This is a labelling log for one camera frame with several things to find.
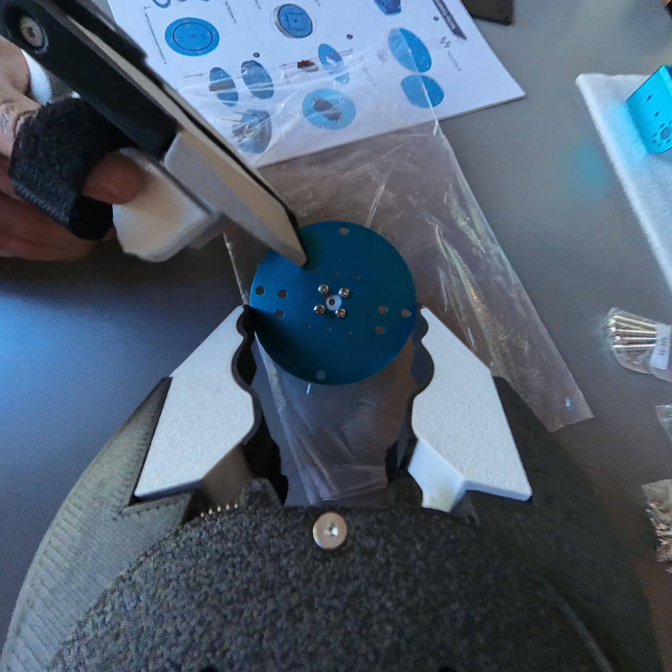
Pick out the person's left hand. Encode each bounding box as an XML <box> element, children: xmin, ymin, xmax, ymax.
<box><xmin>0</xmin><ymin>38</ymin><xmax>147</xmax><ymax>261</ymax></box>

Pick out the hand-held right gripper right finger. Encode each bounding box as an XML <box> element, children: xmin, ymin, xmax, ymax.
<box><xmin>398</xmin><ymin>307</ymin><xmax>532</xmax><ymax>513</ymax></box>

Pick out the white foam sheet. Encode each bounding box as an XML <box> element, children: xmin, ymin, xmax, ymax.
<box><xmin>575</xmin><ymin>72</ymin><xmax>672</xmax><ymax>280</ymax></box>

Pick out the clear plastic bag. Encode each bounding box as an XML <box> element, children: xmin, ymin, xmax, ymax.
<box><xmin>223</xmin><ymin>120</ymin><xmax>594</xmax><ymax>508</ymax></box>

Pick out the blue round metal disc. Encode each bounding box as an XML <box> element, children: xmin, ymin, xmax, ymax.
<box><xmin>249</xmin><ymin>220</ymin><xmax>419</xmax><ymax>387</ymax></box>

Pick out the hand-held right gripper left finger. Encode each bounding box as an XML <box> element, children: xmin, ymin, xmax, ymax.
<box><xmin>134</xmin><ymin>307</ymin><xmax>261</xmax><ymax>513</ymax></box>

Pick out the black metal plate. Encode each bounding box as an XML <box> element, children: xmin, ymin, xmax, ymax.
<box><xmin>461</xmin><ymin>0</ymin><xmax>515</xmax><ymax>26</ymax></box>

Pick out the pile of small screw bags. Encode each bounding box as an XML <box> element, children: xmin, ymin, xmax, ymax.
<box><xmin>602</xmin><ymin>308</ymin><xmax>672</xmax><ymax>566</ymax></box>

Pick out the blue metal U bracket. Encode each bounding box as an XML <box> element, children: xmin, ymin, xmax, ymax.
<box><xmin>624</xmin><ymin>65</ymin><xmax>672</xmax><ymax>156</ymax></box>

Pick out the white assembly instruction sheet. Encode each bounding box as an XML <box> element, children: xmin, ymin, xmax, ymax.
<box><xmin>107</xmin><ymin>0</ymin><xmax>526</xmax><ymax>170</ymax></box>

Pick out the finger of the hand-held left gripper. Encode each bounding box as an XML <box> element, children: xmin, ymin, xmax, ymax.
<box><xmin>112</xmin><ymin>123</ymin><xmax>308</xmax><ymax>266</ymax></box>
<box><xmin>47</xmin><ymin>0</ymin><xmax>303</xmax><ymax>238</ymax></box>

